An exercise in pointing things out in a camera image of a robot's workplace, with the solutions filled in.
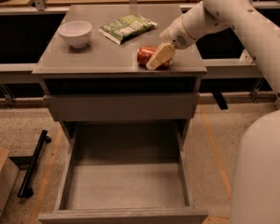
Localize clear sanitizer bottle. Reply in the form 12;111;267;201
239;49;253;64

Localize cardboard box left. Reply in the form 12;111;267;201
0;147;19;218

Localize red coke can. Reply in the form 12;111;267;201
137;45;173;69

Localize green chip bag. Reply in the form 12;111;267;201
99;14;157;45

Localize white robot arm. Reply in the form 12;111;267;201
147;0;280;224

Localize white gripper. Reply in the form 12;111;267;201
146;16;196;70

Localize black metal bar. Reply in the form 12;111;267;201
18;130;51;198

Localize closed grey top drawer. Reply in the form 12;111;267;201
44;92;199;121

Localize grey drawer cabinet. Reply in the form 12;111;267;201
34;5;206;141

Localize open grey middle drawer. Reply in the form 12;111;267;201
38;121;208;224

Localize white ceramic bowl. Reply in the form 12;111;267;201
58;21;92;48

